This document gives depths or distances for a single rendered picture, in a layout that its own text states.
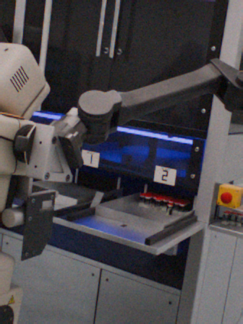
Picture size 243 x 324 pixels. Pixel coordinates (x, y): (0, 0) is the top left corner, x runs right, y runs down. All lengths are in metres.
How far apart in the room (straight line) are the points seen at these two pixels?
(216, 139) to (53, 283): 0.97
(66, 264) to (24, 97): 1.13
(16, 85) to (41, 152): 0.18
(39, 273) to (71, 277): 0.17
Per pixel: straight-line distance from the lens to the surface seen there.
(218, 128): 1.68
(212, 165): 1.69
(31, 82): 1.09
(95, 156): 1.90
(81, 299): 2.08
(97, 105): 1.03
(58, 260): 2.10
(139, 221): 1.54
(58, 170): 0.99
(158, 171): 1.77
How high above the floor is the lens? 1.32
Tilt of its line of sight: 9 degrees down
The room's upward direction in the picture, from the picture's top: 8 degrees clockwise
